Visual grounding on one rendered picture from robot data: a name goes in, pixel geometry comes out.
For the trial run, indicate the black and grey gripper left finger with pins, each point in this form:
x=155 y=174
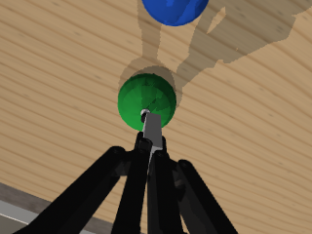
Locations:
x=75 y=206

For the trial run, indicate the green dome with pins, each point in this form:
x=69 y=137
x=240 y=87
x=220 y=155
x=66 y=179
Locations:
x=146 y=93

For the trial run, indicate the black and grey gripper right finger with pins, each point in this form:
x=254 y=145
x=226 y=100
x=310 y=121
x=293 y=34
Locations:
x=167 y=178

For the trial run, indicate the blue bell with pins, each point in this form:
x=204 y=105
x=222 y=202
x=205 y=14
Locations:
x=175 y=12

